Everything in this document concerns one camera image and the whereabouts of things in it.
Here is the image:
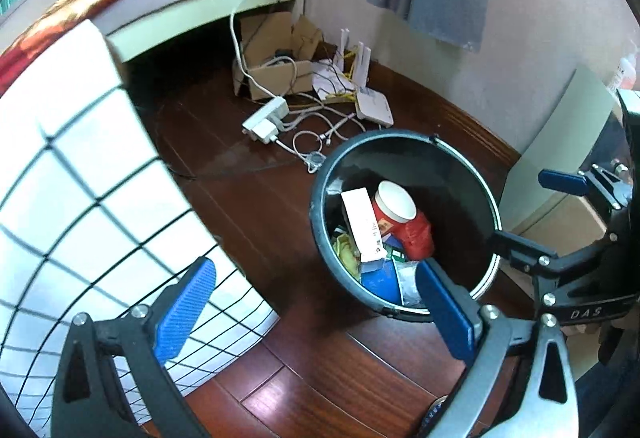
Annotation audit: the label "open cardboard box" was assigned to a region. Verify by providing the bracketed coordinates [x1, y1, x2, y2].
[232, 10, 325, 101]

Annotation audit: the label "green and white carton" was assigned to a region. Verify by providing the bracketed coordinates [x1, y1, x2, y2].
[341, 188, 387, 263]

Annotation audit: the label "white paper sheet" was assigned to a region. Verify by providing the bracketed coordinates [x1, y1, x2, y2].
[312, 60, 354, 101]

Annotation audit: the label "white bed with mattress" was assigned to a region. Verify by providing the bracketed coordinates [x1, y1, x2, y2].
[95, 0, 308, 63]

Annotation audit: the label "black plastic bucket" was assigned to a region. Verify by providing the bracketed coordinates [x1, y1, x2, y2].
[309, 129, 502, 323]

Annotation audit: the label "white desk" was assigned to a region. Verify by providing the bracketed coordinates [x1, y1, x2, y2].
[500, 65, 623, 239]

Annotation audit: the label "person's leg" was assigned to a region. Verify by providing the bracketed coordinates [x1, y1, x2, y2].
[575, 348, 640, 438]

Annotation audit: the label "red paper cup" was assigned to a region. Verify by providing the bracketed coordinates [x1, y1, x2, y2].
[372, 180, 418, 237]

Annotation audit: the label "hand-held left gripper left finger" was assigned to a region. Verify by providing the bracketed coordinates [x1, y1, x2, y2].
[50, 257, 217, 438]

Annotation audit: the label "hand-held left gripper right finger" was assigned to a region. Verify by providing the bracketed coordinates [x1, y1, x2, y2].
[416, 260, 581, 438]

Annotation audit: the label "white power strip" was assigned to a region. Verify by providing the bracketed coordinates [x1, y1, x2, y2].
[242, 96, 290, 145]

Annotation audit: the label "white and pink bottle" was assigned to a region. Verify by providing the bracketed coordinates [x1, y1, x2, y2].
[607, 50, 640, 93]

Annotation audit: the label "white checked tablecloth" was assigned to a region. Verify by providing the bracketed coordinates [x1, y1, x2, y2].
[0, 20, 281, 438]

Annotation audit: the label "white router with antennas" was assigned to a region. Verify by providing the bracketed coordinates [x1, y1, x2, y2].
[340, 28, 394, 127]

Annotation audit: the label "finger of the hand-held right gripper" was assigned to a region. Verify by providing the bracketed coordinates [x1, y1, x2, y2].
[539, 163, 633, 211]
[490, 229, 621, 279]

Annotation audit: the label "tangled white floor cables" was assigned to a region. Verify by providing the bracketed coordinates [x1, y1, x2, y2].
[277, 110, 361, 173]

